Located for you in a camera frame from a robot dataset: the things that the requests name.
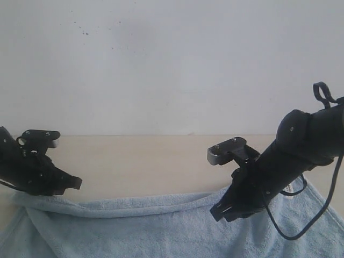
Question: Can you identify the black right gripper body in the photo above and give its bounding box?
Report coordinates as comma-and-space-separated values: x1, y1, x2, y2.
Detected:
230, 150, 290, 218

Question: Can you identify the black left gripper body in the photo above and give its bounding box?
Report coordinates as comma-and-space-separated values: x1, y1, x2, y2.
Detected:
1, 126, 65, 196

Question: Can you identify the light blue fluffy towel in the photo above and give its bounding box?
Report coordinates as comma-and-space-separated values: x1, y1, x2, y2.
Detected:
1, 190, 343, 257

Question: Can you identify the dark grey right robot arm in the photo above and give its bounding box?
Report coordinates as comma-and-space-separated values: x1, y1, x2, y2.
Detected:
207, 105, 343, 222

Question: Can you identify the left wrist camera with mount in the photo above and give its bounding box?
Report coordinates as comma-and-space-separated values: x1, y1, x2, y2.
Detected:
16, 130, 61, 157

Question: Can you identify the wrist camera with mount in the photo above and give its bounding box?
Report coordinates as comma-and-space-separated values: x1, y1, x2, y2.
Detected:
16, 130, 61, 157
207, 137, 260, 174

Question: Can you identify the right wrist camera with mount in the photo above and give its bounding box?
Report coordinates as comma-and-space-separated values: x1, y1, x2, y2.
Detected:
207, 137, 260, 174

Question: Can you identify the black right camera cable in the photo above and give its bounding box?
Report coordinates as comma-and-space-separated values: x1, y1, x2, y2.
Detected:
264, 81, 344, 240

